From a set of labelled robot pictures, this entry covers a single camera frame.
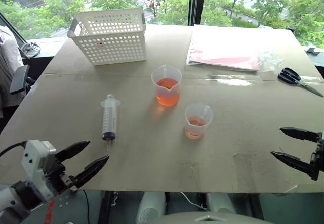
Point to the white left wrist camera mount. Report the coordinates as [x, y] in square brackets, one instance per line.
[33, 158]

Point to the black table leg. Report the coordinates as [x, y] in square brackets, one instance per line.
[106, 206]
[255, 206]

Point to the black window frame post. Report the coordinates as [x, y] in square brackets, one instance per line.
[197, 2]

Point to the small beaker with orange liquid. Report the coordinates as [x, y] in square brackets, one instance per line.
[196, 126]

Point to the pink white sheet stack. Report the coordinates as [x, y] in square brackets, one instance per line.
[222, 49]

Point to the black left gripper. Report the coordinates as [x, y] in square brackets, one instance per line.
[56, 174]

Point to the small black device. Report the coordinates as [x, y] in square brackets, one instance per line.
[312, 50]

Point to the white cylindrical robot leg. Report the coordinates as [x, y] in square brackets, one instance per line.
[150, 206]
[220, 202]

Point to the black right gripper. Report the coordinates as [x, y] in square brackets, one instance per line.
[320, 155]

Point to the large beaker with orange liquid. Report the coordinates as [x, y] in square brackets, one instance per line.
[167, 92]

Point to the brown cardboard table cover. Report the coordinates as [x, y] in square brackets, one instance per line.
[157, 158]

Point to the clear crumpled plastic bag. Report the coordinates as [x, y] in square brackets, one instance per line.
[269, 61]

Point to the red tag strip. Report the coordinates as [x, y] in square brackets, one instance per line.
[48, 212]

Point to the small black round object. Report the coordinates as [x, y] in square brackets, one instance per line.
[291, 27]

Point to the grey office chair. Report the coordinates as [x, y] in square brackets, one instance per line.
[10, 64]

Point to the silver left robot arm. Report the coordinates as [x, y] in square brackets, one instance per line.
[10, 202]

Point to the grey rounded robot torso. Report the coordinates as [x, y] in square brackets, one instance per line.
[210, 219]

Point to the clear plastic syringe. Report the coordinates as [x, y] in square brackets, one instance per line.
[110, 119]

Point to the white perforated plastic basket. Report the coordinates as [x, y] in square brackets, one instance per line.
[111, 44]

